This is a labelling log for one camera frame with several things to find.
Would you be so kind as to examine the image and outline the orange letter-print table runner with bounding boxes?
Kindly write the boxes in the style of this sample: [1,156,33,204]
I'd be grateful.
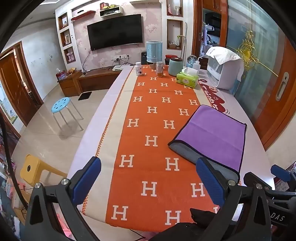
[82,64,242,232]

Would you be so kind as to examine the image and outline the purple towel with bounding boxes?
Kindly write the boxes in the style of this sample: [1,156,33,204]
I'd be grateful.
[168,104,247,181]

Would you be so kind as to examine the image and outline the white appliance with cloth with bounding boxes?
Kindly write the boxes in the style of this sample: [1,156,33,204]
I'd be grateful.
[205,46,245,81]

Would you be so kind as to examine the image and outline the wall-mounted black television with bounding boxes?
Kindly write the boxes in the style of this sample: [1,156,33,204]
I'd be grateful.
[87,14,143,52]

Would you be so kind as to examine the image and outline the white wall shelf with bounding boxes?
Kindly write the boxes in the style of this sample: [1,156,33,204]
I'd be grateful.
[99,6,123,18]

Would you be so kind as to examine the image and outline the sliding glass door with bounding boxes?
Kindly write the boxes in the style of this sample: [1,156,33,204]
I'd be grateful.
[226,0,296,150]

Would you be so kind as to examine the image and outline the light blue cylindrical container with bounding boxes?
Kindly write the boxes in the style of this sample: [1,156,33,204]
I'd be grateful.
[146,41,163,64]

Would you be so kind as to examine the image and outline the brown wooden door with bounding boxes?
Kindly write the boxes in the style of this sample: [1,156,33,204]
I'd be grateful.
[0,41,44,127]

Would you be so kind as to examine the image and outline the red wall shelf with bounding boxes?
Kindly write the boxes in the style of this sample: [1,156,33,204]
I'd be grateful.
[71,10,96,21]

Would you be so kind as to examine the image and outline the red and black container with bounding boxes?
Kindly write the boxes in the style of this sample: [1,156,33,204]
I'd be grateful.
[165,54,178,67]

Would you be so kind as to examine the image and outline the black floor mat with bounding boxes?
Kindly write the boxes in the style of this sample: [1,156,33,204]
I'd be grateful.
[78,91,93,101]

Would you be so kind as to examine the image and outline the wooden side cabinet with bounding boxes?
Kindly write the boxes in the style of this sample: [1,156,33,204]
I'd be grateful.
[57,70,83,97]

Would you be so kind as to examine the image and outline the teal canister with black lid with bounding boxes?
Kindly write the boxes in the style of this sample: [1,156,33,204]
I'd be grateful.
[168,58,184,77]

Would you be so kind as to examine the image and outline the snow globe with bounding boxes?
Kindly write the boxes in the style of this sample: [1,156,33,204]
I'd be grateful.
[186,55,198,68]

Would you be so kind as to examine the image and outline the blue round stool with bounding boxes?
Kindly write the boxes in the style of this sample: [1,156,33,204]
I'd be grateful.
[51,97,84,131]

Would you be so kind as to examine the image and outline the dark cloth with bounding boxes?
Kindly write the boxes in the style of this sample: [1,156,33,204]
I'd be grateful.
[190,208,219,229]

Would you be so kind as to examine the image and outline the gold hanging ornament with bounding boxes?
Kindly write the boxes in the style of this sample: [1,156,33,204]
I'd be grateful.
[235,30,278,77]

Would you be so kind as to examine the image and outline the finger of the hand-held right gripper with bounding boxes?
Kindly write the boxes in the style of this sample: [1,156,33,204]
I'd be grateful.
[270,164,296,193]
[243,172,274,193]

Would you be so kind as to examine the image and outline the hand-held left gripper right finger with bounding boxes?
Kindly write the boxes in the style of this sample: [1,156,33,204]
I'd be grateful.
[196,157,271,241]

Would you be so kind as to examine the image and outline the wooden television cabinet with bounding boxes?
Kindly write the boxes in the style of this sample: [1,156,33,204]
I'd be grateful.
[77,67,123,93]

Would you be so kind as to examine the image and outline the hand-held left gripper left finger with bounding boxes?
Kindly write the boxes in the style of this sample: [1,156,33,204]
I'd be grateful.
[24,156,102,241]

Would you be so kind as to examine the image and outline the black cable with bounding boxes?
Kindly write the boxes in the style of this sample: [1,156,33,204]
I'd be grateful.
[0,108,31,210]

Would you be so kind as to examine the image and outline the white squeeze bottle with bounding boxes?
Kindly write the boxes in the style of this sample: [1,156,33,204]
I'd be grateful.
[193,57,204,71]

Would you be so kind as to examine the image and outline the silver sliding door handle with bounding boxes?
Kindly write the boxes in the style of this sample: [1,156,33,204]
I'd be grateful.
[275,72,290,101]

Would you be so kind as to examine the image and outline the yellow plastic stool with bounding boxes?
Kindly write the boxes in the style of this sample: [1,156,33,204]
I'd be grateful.
[20,154,68,186]

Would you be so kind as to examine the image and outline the green tissue box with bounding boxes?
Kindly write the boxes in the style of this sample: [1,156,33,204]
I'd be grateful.
[176,68,199,89]

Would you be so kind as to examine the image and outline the white countertop appliance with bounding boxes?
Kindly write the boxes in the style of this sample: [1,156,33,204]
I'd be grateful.
[206,56,242,90]

